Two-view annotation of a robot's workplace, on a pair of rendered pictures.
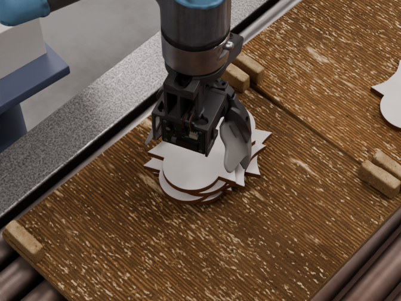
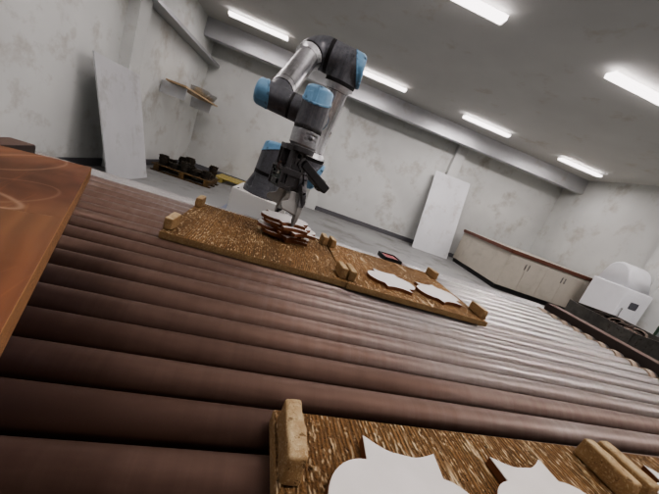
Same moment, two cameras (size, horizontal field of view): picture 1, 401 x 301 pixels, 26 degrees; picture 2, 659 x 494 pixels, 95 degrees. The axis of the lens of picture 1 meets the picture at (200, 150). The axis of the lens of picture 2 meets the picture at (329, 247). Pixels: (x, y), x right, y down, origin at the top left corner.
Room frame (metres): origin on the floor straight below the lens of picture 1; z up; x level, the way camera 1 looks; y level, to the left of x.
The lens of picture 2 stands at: (0.02, -0.56, 1.16)
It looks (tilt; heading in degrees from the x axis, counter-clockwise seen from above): 13 degrees down; 31
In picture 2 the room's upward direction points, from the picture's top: 21 degrees clockwise
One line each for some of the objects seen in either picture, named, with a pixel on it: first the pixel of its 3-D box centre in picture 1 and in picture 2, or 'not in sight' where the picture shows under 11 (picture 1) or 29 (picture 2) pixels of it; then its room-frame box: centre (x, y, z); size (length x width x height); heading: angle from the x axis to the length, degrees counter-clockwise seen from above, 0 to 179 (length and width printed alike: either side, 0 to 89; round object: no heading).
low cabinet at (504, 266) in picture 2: not in sight; (519, 270); (9.39, -0.70, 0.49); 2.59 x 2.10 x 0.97; 130
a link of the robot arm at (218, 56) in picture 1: (198, 42); (304, 139); (0.66, 0.00, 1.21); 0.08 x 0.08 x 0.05
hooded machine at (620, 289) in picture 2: not in sight; (615, 298); (8.75, -2.51, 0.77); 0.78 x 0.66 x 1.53; 40
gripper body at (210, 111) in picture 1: (193, 94); (292, 169); (0.65, 0.01, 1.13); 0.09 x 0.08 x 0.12; 158
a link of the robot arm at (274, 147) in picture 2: not in sight; (276, 158); (0.96, 0.38, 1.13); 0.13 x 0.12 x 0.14; 125
